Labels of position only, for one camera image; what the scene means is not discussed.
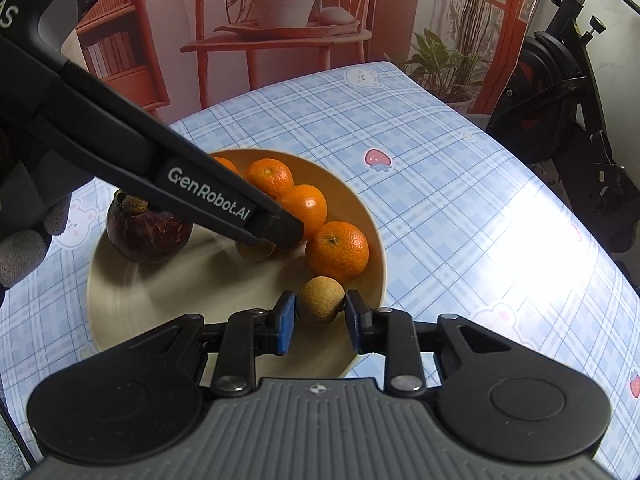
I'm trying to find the small mandarin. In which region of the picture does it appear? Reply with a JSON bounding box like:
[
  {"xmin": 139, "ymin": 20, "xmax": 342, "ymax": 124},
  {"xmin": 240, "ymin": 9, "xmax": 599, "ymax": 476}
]
[
  {"xmin": 244, "ymin": 158, "xmax": 294, "ymax": 200},
  {"xmin": 214, "ymin": 156, "xmax": 239, "ymax": 174}
]

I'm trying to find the brown longan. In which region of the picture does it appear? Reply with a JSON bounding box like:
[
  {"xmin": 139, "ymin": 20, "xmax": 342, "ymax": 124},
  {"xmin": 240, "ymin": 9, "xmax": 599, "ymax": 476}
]
[
  {"xmin": 234, "ymin": 240, "xmax": 276, "ymax": 262},
  {"xmin": 296, "ymin": 276, "xmax": 345, "ymax": 326}
]

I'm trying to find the beige round plate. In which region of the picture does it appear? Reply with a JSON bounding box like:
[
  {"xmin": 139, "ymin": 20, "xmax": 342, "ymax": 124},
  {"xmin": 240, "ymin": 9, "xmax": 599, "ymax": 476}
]
[{"xmin": 87, "ymin": 148, "xmax": 386, "ymax": 378}]

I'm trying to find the blue plaid tablecloth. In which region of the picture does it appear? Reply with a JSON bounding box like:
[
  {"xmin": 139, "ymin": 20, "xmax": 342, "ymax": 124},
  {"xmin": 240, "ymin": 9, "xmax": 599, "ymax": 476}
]
[{"xmin": 0, "ymin": 60, "xmax": 640, "ymax": 480}]

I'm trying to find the large mandarin orange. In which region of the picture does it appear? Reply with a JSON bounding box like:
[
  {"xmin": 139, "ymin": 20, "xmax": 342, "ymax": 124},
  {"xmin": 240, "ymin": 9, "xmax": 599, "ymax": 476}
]
[{"xmin": 305, "ymin": 221, "xmax": 370, "ymax": 284}]

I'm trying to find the black exercise bike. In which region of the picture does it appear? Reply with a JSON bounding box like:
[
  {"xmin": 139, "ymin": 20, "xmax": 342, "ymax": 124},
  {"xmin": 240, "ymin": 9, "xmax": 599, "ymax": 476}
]
[{"xmin": 487, "ymin": 0, "xmax": 639, "ymax": 252}]

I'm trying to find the printed room backdrop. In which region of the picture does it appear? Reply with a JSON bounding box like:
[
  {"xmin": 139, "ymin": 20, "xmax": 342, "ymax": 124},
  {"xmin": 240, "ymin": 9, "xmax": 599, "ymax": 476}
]
[{"xmin": 73, "ymin": 0, "xmax": 537, "ymax": 122}]

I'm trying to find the dark purple mangosteen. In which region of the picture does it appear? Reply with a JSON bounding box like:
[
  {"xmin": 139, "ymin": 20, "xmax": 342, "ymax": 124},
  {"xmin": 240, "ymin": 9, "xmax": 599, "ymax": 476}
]
[{"xmin": 106, "ymin": 190, "xmax": 193, "ymax": 264}]

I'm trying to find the grey gloved left hand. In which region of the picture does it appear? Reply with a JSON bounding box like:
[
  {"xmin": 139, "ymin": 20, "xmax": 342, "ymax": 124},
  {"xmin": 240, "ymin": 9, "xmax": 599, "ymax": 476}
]
[{"xmin": 1, "ymin": 148, "xmax": 93, "ymax": 292}]

